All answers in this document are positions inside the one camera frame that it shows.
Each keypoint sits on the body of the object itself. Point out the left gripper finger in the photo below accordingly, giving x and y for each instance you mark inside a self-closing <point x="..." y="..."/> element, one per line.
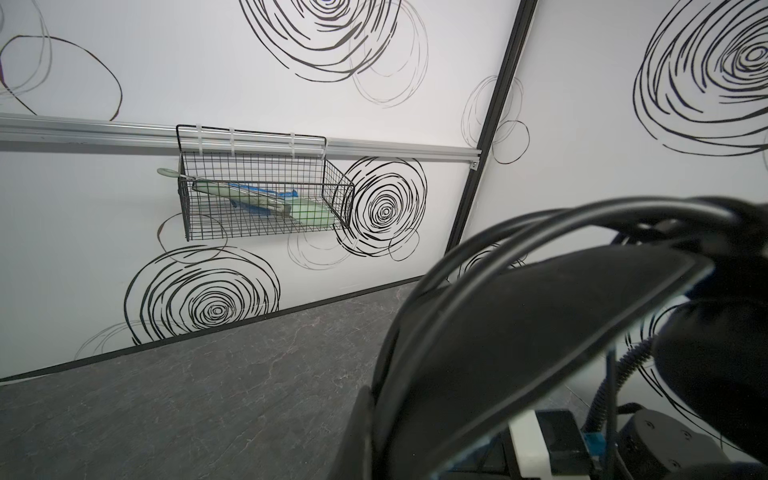
<point x="354" y="458"/>

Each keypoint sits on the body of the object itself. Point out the black blue headphones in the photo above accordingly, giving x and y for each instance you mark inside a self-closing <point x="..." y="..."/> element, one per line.
<point x="511" y="313"/>

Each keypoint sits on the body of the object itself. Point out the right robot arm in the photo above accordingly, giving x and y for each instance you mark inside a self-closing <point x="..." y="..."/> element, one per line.
<point x="654" y="432"/>

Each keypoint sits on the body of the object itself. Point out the green spatula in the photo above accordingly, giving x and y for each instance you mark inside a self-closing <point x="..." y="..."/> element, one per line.
<point x="302" y="210"/>

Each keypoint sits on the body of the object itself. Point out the blue tool in basket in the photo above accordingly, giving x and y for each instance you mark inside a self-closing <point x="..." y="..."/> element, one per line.
<point x="262" y="202"/>

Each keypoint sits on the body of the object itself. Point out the black wire basket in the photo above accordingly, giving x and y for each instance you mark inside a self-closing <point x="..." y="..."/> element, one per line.
<point x="207" y="217"/>

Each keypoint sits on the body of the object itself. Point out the aluminium wall rail back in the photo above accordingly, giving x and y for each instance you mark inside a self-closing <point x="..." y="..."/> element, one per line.
<point x="37" y="133"/>

